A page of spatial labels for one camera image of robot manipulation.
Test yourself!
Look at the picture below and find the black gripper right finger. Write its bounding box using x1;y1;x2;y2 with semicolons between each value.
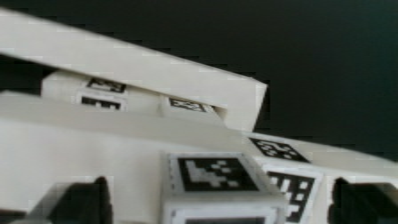
327;178;398;224

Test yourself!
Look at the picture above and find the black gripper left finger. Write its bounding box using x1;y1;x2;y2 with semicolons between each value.
48;177;114;224

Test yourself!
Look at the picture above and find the white chair backrest frame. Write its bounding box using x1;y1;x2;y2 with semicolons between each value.
0;92;398;224

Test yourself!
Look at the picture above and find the white tagged chair leg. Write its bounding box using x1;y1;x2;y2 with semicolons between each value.
160;95;226;126
160;152;288;224

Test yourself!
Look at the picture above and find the white chair leg block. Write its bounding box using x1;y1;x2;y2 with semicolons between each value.
41;70;160;115

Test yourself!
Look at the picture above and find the white fence front wall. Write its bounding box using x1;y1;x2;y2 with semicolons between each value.
0;6;267;131

